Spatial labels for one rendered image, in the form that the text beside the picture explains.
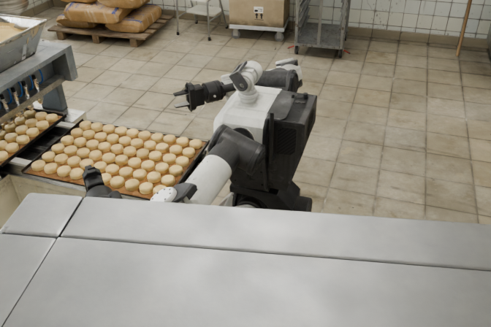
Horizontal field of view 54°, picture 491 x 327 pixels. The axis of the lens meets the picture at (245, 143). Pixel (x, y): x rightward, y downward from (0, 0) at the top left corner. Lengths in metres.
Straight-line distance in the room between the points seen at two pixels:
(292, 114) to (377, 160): 2.07
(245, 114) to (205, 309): 1.30
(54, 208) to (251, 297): 0.11
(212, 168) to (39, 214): 1.04
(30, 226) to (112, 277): 0.05
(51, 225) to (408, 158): 3.40
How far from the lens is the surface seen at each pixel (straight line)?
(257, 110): 1.50
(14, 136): 2.19
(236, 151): 1.34
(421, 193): 3.29
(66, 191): 1.97
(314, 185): 3.20
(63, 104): 2.47
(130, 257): 0.22
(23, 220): 0.25
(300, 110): 1.51
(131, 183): 1.76
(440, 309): 0.21
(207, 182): 1.26
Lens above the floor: 1.97
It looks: 33 degrees down
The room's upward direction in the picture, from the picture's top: 1 degrees counter-clockwise
